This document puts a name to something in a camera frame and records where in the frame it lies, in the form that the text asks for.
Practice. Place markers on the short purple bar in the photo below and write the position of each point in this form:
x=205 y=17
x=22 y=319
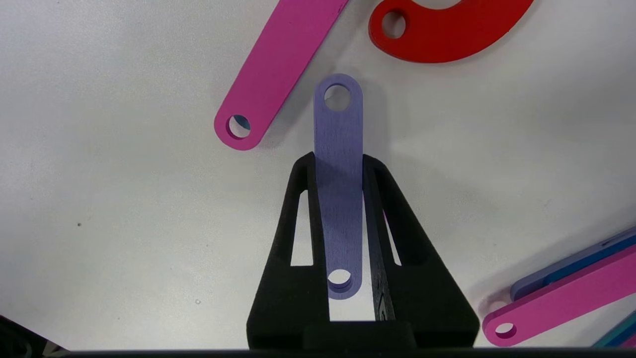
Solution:
x=340 y=164

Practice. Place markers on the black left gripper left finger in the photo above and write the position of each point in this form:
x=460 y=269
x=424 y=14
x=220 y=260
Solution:
x=288 y=298

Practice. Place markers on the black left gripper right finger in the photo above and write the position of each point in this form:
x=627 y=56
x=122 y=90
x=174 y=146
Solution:
x=427 y=298

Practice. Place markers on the long pink bar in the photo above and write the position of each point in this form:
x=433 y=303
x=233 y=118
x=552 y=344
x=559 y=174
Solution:
x=283 y=59
x=571 y=298
x=623 y=335

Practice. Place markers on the small red C piece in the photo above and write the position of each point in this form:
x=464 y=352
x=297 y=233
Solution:
x=447 y=42

